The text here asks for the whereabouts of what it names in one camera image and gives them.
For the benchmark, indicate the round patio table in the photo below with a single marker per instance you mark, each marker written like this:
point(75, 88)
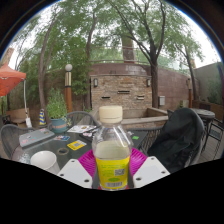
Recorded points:
point(203, 114)

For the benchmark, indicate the white mug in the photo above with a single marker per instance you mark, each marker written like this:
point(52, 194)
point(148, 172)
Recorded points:
point(45, 160)

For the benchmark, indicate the slim tree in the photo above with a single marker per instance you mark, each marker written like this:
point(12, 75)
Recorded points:
point(191, 80)

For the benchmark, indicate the grey wall box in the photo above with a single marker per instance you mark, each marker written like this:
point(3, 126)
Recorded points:
point(161, 101)

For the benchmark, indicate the leaning tree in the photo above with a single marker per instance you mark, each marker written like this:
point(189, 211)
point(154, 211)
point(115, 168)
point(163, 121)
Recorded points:
point(41, 76)

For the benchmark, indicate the potted green plant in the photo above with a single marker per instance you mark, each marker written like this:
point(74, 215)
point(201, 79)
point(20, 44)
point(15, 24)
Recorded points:
point(57, 106)

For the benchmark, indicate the clear bottle with yellow label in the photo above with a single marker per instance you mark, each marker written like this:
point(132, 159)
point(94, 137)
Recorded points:
point(112, 156)

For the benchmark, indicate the dark forked tree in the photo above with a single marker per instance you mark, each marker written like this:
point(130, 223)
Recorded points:
point(154, 90)

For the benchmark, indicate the small yellow card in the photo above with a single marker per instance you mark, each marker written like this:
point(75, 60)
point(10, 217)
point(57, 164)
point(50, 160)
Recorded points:
point(76, 145)

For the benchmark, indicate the grey laptop with stickers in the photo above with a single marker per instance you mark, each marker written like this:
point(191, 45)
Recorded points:
point(36, 137)

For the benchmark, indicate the wooden lamp post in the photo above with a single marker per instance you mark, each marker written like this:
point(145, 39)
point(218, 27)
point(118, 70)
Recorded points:
point(68, 95)

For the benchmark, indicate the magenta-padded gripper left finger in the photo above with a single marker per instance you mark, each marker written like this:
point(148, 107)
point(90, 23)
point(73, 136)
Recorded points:
point(75, 171)

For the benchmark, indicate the blue and yellow striped cone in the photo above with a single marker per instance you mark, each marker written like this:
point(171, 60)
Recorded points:
point(42, 117)

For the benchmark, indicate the black backpack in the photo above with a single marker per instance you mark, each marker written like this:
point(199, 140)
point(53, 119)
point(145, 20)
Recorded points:
point(178, 138)

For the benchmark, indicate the orange patio umbrella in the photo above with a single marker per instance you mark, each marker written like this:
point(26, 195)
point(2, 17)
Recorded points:
point(10, 78)

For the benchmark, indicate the wall lamp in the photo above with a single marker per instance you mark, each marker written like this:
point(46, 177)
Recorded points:
point(95, 82)
point(148, 82)

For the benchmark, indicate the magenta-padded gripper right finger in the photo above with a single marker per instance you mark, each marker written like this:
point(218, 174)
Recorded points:
point(148, 170)

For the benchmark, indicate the black metal chair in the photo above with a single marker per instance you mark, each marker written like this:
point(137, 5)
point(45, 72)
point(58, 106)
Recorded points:
point(215, 133)

